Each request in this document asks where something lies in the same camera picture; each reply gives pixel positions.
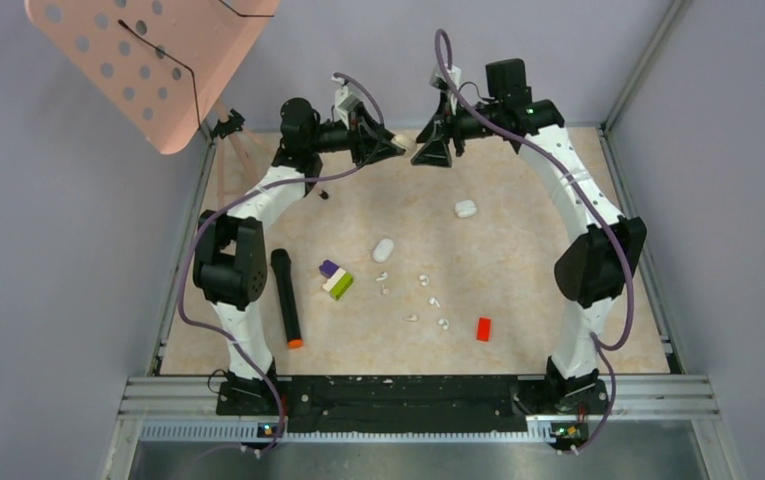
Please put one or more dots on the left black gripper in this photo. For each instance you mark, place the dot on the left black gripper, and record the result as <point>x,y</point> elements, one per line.
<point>367,140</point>

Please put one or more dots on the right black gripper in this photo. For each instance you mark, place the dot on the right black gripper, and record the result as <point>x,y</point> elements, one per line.
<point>443,127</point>

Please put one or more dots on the beige earbud case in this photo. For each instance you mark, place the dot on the beige earbud case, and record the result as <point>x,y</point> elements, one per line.
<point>404,142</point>

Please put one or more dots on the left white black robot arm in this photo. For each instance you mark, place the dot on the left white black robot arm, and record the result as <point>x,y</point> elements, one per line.
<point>230,263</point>

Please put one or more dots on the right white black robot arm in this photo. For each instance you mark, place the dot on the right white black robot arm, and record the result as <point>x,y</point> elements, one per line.
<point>604,244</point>

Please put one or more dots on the white earbud case far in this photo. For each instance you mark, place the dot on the white earbud case far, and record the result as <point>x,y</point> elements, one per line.
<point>465,209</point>

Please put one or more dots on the white closed earbud case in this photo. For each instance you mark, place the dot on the white closed earbud case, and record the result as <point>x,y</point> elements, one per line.
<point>383,250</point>

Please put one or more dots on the black marker orange cap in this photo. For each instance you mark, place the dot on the black marker orange cap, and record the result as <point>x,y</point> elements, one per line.
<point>281,265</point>

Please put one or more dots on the purple white green block stack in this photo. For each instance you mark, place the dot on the purple white green block stack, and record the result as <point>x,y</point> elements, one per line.
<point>337,280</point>

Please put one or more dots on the red toy brick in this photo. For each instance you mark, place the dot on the red toy brick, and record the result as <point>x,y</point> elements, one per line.
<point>484,329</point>

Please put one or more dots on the pink perforated music stand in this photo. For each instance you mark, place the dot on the pink perforated music stand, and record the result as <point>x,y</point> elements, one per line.
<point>164,64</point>

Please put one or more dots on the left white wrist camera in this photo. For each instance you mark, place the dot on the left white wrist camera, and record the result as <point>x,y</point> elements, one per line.
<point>347,96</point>

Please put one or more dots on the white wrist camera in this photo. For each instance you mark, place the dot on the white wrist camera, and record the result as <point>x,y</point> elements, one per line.
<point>441,77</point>
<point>347,96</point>

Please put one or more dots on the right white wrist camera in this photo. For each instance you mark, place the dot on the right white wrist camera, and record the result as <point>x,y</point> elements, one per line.
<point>441,77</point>

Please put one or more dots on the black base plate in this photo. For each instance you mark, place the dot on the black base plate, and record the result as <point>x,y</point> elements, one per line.
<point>433,404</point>

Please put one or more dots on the aluminium frame rail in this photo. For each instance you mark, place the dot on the aluminium frame rail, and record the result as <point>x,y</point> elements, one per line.
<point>649,426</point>

